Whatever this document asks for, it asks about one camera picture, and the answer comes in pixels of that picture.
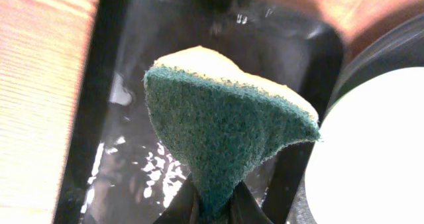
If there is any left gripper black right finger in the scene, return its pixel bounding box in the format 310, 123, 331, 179
229, 182, 272, 224

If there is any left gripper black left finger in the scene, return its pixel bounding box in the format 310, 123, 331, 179
153, 174, 199, 224

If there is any green yellow sponge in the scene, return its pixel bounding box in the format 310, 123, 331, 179
143, 46, 321, 219

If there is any mint green plate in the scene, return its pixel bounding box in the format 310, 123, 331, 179
305, 67, 423, 224

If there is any rectangular black tray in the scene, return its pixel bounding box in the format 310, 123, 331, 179
54, 0, 344, 224

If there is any round black tray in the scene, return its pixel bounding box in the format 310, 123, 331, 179
287, 15, 423, 223

